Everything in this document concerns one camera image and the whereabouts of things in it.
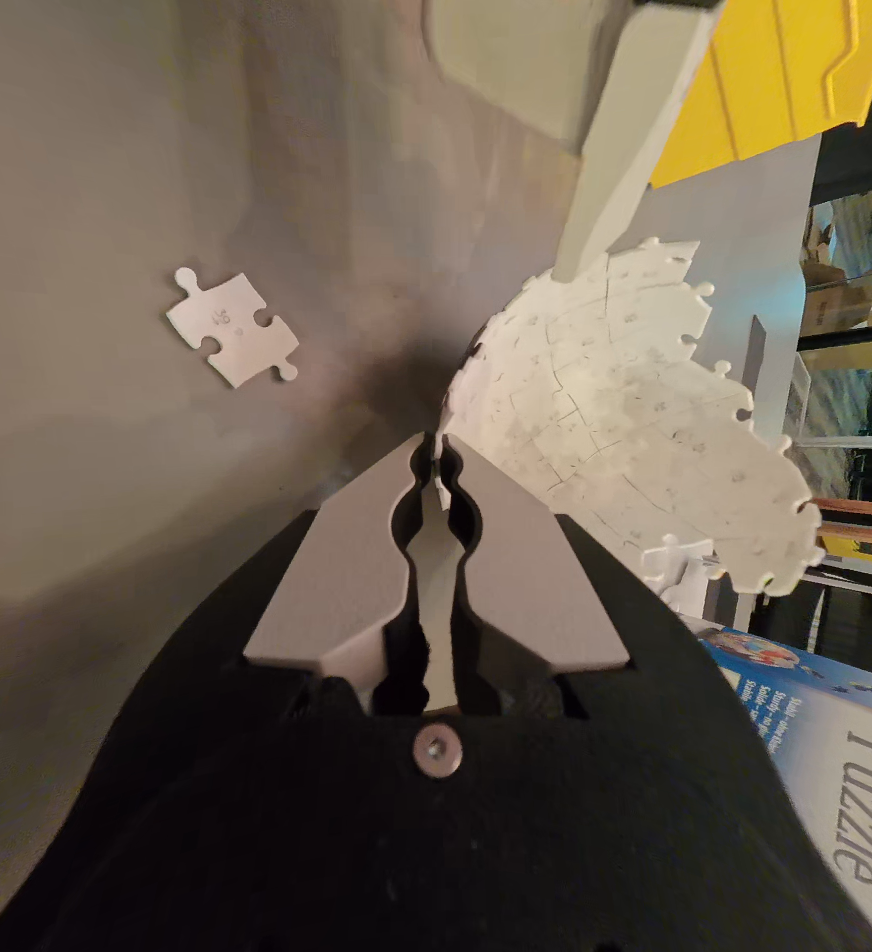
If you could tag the cardboard box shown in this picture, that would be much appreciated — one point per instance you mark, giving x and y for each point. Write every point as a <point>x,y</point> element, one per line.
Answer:
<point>845,297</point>

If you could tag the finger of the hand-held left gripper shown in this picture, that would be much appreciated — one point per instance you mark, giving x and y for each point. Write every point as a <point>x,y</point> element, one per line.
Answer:
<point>517,52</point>
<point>644,111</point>

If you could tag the white puzzle piece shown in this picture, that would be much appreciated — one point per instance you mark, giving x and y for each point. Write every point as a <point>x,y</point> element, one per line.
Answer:
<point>227,331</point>

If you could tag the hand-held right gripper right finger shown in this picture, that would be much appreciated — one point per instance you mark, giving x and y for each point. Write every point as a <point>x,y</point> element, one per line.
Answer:
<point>532,587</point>

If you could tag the wooden shelf board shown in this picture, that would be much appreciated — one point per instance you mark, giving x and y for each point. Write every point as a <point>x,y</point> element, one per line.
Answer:
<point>867,513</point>

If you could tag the white partly built puzzle ball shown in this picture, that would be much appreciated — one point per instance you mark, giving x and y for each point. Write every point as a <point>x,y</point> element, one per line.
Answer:
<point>629,416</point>

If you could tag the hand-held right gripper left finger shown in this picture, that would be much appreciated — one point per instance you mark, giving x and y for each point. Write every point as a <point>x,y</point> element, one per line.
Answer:
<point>331,580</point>

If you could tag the yellow plastic bin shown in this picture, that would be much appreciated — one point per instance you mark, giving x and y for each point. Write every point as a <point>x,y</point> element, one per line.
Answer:
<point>778,67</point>

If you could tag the blue puzzle box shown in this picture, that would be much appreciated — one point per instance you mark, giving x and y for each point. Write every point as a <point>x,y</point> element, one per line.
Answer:
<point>815,744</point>

